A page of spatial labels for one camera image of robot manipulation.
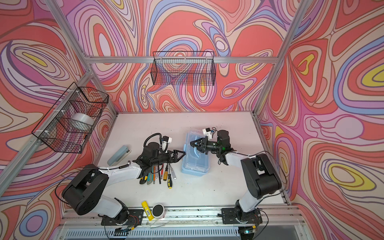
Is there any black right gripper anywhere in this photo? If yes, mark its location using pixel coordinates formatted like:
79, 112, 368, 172
190, 136, 222, 155

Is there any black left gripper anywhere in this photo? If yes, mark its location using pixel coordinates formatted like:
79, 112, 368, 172
149, 150, 186, 168

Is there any light blue plastic tool box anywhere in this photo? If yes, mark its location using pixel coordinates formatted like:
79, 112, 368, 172
180, 129, 211, 177

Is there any orange handled hex key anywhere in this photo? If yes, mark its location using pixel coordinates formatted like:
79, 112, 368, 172
152, 166, 157, 184

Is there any black large hex key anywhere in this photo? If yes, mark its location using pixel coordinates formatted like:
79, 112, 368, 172
157, 165, 162, 184

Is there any teal utility knife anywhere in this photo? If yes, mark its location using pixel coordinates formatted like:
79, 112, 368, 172
147, 170, 153, 185

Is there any yellow black utility knife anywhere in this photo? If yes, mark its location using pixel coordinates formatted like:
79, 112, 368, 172
139, 175, 148, 185

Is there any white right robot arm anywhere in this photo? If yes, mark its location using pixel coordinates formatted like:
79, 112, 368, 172
190, 130, 283, 224

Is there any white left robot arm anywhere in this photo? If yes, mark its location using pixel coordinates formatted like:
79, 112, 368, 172
62, 142, 186, 226

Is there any silver small screwdriver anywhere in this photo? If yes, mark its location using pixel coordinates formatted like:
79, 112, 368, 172
169, 165, 177, 181

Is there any orange black screwdriver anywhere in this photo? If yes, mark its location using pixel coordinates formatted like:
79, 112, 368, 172
163, 164, 169, 181

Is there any yellow black screwdriver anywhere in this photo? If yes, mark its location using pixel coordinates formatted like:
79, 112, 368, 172
167, 164, 173, 189

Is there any light blue stapler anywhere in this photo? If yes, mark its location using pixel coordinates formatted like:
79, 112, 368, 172
107, 145, 131, 167

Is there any black white tape roll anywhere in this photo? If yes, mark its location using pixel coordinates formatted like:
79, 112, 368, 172
152, 204, 165, 220

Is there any yellow glue stick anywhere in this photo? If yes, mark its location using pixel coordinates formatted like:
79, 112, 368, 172
142, 201, 154, 221

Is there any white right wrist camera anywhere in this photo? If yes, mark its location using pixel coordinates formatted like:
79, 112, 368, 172
203, 127, 217, 140

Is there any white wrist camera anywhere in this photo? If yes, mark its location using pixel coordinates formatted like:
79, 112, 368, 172
203, 127, 217, 140
162, 136, 172, 148

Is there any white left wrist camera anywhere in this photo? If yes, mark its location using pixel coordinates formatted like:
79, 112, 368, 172
162, 136, 172, 148

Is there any black wire basket back wall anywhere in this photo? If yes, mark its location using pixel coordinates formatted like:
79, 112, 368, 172
151, 51, 216, 86

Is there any black wire basket wall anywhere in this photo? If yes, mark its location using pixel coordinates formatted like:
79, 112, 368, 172
151, 51, 216, 86
32, 83, 109, 154

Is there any grey duct tape roll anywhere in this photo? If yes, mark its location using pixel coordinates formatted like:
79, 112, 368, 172
71, 113, 95, 129

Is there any aluminium mounting rail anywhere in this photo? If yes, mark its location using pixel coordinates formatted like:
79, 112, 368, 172
53, 205, 313, 240

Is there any black wire basket left wall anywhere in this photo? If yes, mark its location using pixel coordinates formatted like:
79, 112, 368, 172
32, 83, 109, 154

